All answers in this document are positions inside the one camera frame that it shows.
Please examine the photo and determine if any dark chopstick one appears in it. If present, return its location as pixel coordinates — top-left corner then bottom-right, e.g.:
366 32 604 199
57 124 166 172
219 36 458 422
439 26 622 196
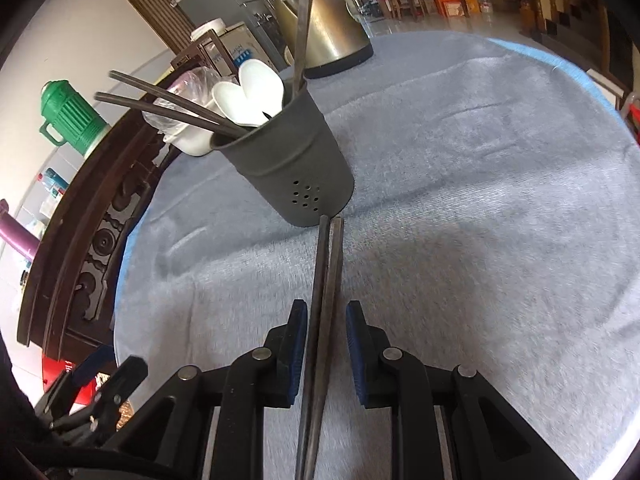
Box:
108 70 243 136

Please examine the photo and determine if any dark chopstick three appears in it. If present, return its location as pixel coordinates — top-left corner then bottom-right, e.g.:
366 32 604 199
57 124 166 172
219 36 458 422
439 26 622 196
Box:
295 214 330 480

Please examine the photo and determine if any dark carved wooden bench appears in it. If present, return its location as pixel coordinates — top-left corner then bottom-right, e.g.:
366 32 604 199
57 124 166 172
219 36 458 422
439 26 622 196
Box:
15 56 212 363

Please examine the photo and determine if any purple bottle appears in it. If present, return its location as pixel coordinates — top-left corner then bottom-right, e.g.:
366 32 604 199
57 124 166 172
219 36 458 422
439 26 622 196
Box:
0 200 40 261

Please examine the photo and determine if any grey table cloth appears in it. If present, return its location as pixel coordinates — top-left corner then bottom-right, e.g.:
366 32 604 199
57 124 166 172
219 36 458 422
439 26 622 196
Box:
115 32 639 479

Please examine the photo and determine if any dark grey utensil holder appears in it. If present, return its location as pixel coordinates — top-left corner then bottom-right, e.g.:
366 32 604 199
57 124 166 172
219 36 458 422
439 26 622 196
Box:
214 80 355 228

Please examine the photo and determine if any white plastic basin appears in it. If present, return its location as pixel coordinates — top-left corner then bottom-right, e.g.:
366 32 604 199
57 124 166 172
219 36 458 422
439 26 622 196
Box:
160 84 222 157

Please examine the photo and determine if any green thermos jug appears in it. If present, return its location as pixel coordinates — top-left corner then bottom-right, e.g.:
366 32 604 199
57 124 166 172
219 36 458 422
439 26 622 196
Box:
39 80 111 159

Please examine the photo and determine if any white plastic spoon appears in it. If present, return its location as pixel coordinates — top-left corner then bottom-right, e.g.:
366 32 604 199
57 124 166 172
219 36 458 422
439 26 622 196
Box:
212 81 266 127
239 58 284 118

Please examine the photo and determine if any clear plastic bag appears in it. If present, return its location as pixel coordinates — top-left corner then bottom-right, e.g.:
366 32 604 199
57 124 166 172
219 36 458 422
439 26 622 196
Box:
142 66 221 136

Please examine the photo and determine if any gold electric kettle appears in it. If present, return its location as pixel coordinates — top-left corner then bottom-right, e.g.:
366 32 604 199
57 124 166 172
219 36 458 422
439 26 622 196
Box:
273 0 373 79

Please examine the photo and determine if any grey refrigerator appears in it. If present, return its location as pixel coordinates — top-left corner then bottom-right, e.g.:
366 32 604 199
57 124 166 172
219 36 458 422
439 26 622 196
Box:
171 0 288 70

